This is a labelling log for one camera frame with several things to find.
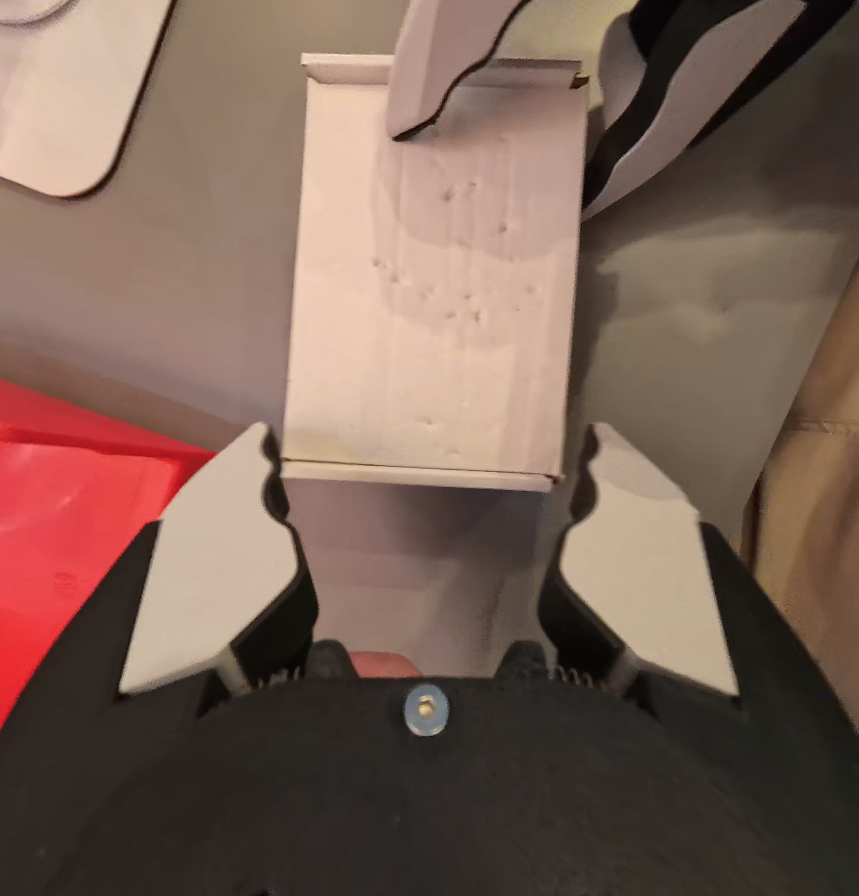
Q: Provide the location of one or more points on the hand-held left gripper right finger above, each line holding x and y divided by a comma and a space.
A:
643, 574

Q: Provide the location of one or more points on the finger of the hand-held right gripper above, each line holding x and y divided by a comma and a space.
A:
436, 63
716, 91

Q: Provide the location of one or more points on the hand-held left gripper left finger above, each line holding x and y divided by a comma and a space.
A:
212, 574

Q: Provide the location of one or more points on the white cardboard box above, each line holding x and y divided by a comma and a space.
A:
436, 350

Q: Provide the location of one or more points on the red plastic bin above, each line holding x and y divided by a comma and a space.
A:
51, 525

